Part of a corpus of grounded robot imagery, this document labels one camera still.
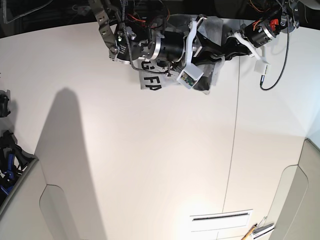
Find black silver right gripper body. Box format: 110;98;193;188
149;14;208;68

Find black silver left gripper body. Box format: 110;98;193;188
226;19;277;57

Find grey T-shirt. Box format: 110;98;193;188
134;16;226;95

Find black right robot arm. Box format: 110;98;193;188
88;0;213;76

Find black clamp at left edge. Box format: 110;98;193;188
0;90;11;118

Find black blue clamp pile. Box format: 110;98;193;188
0;130;37;200

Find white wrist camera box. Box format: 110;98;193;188
176;63;204;89
254;59;271;76

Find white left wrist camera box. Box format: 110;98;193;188
254;59;271;76

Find braided black camera cable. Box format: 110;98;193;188
258;0;292;91

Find white table cable grommet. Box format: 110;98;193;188
189;209;253;232

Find wooden handled tool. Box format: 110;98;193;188
241;224;258;240

